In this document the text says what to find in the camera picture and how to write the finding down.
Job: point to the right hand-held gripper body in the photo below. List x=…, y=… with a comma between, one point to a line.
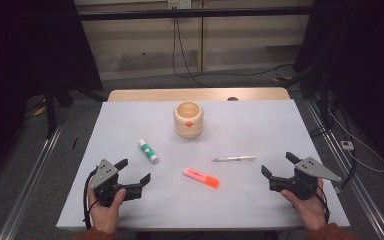
x=301, y=181

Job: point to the white table mat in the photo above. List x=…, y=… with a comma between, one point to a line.
x=233, y=206

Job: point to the aluminium floor rail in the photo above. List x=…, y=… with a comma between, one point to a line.
x=30, y=186
x=350, y=180

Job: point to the orange highlighter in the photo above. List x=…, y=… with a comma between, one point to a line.
x=200, y=177

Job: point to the black metal stand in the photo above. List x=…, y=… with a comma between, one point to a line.
x=50, y=113

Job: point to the person's right hand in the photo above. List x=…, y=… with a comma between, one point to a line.
x=308, y=211

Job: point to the cream ringed pen holder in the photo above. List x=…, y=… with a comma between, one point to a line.
x=188, y=123

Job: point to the clear white pen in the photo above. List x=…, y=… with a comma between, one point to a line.
x=234, y=158

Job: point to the person's left hand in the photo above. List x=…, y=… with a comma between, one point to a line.
x=105, y=215

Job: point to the black horizontal bar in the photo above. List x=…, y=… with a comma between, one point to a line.
x=196, y=13

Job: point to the wooden table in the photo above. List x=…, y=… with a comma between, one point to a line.
x=180, y=94

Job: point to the green and white glue stick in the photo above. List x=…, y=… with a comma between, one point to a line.
x=148, y=151

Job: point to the white wall outlet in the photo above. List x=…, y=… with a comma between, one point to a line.
x=179, y=4

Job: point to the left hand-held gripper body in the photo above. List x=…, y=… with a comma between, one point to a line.
x=104, y=178

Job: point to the black curtain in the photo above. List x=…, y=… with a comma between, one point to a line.
x=363, y=50
x=20, y=50

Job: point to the dark table grommet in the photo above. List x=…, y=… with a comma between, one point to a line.
x=232, y=98

